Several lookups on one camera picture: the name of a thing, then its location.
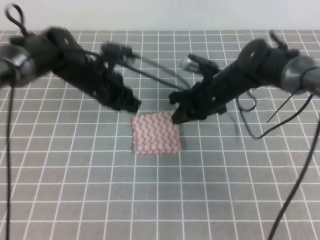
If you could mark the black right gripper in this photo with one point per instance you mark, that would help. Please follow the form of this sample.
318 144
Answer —
210 97

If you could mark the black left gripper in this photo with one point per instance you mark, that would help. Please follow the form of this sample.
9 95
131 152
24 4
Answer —
87 72

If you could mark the pink white wavy towel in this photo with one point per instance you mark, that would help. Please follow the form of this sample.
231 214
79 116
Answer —
155 133

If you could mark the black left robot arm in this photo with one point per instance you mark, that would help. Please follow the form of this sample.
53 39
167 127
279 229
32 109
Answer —
26 58

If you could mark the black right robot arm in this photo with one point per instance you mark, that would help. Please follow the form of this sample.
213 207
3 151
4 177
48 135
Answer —
257 64

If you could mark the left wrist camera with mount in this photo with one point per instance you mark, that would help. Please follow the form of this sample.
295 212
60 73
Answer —
116 53

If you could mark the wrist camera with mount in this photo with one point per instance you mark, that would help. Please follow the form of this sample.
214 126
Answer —
201 66
116 53

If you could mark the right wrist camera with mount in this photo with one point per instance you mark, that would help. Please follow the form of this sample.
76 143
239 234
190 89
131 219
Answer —
201 66

